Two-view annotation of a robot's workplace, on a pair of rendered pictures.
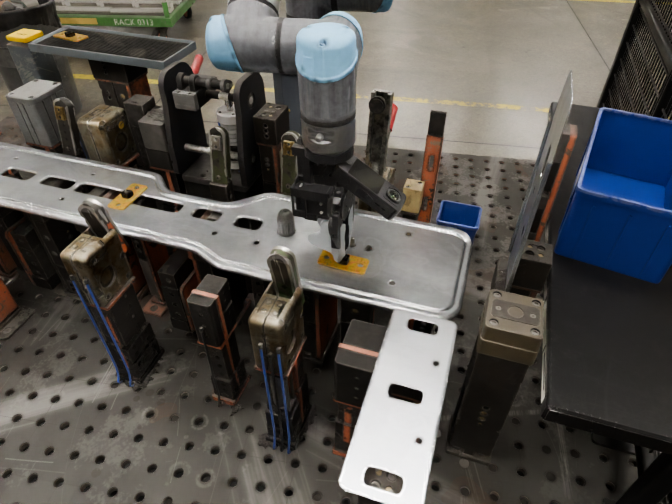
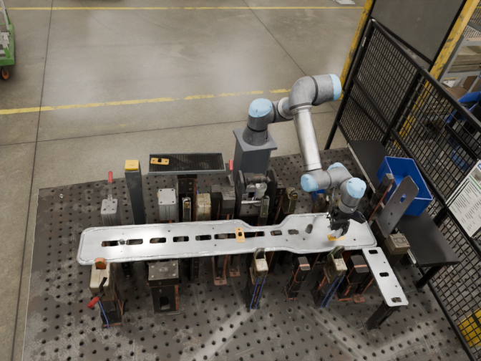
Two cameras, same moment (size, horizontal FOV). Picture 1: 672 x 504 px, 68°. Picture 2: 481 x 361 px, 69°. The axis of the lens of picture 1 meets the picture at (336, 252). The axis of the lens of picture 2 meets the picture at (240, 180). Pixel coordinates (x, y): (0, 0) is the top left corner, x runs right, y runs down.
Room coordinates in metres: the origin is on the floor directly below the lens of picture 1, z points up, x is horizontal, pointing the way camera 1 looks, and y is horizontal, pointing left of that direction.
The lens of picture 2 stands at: (0.01, 0.99, 2.34)
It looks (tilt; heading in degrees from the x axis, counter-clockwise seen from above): 45 degrees down; 327
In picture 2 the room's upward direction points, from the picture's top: 9 degrees clockwise
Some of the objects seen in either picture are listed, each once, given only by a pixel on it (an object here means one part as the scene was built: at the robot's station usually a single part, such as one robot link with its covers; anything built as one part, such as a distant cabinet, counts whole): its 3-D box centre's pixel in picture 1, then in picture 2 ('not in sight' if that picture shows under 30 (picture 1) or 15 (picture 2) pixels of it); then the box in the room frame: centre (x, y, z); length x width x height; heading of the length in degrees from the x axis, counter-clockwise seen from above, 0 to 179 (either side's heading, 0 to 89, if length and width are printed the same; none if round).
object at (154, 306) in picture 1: (151, 250); (235, 251); (0.83, 0.41, 0.84); 0.13 x 0.05 x 0.29; 162
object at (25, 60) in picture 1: (59, 121); (137, 197); (1.28, 0.77, 0.92); 0.08 x 0.08 x 0.44; 72
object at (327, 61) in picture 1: (327, 74); (353, 191); (0.63, 0.01, 1.32); 0.09 x 0.08 x 0.11; 173
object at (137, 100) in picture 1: (159, 174); (213, 213); (1.05, 0.44, 0.90); 0.05 x 0.05 x 0.40; 72
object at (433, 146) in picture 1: (422, 226); not in sight; (0.78, -0.17, 0.95); 0.03 x 0.01 x 0.50; 72
